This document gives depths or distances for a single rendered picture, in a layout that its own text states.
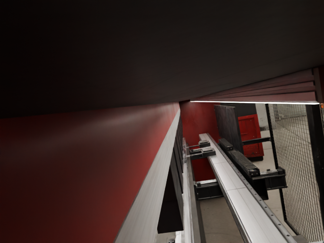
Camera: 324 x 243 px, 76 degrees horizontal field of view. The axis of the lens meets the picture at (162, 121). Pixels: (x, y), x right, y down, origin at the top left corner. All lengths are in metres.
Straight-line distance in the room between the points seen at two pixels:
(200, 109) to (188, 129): 0.34
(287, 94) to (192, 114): 2.76
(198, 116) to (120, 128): 2.82
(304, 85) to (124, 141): 0.16
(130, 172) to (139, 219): 0.04
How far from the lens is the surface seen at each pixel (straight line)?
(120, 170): 0.16
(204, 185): 1.62
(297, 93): 0.22
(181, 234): 0.93
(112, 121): 0.16
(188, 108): 2.97
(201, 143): 2.12
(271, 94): 0.27
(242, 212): 0.98
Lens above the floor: 1.47
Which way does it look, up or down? 4 degrees down
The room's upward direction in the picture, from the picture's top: 11 degrees counter-clockwise
